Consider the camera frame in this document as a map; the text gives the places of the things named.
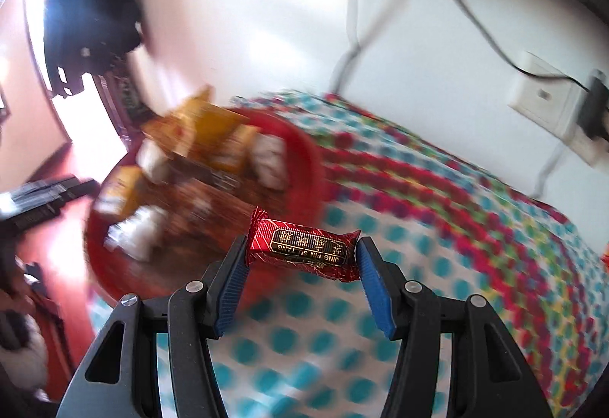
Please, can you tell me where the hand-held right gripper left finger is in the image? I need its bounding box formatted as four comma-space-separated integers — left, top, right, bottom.
57, 236, 251, 418

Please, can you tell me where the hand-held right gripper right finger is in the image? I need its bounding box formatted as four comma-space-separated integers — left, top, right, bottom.
355, 236, 553, 418

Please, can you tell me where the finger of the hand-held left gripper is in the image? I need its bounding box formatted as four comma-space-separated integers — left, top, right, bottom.
29, 177, 98, 203
10, 198, 64, 229

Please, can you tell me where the red candy bar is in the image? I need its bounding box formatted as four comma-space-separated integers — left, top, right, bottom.
245, 207, 362, 282

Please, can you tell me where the red round tray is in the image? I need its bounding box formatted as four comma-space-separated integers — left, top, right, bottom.
83, 106, 327, 305

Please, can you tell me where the yellow snack bag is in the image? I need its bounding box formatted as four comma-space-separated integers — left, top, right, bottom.
143, 87, 253, 162

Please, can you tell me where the polka dot tablecloth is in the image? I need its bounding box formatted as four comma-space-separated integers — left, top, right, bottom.
86, 89, 609, 418

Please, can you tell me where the white fluffy cloth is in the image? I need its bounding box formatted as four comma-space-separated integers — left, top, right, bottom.
0, 318, 49, 392

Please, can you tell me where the dark wooden furniture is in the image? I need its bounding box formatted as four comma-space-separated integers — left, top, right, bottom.
95, 61, 158, 139

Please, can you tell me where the black hanging jacket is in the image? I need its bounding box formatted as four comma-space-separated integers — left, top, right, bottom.
44, 0, 143, 97

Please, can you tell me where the black power adapter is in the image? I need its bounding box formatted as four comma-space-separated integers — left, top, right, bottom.
578, 70, 609, 140

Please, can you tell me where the grey hanging cable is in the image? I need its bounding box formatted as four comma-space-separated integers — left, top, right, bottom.
330, 0, 384, 96

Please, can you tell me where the white wall power outlet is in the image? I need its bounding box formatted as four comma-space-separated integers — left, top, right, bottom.
566, 113, 609, 169

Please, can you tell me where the white wall antenna socket plate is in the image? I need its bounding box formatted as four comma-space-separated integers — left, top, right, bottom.
507, 51, 588, 126

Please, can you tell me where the black adapter cable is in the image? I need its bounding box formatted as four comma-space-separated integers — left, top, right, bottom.
435, 0, 591, 91

